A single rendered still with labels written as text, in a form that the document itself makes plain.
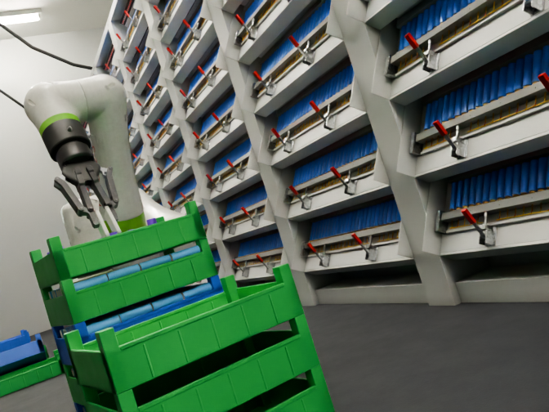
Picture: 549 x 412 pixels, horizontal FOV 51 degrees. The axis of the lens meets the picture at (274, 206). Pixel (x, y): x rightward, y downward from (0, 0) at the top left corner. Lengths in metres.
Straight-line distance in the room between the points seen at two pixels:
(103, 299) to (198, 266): 0.20
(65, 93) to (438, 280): 0.96
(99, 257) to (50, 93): 0.45
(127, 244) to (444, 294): 0.74
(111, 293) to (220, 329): 0.35
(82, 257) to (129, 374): 0.39
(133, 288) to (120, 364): 0.38
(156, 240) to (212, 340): 0.39
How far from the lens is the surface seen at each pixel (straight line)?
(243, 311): 0.84
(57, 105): 1.40
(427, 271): 1.44
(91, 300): 1.11
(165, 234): 1.16
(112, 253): 1.12
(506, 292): 1.32
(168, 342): 0.79
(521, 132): 1.16
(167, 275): 1.15
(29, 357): 2.59
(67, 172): 1.32
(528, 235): 1.21
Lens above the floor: 0.30
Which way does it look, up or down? 2 degrees up
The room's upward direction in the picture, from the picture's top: 17 degrees counter-clockwise
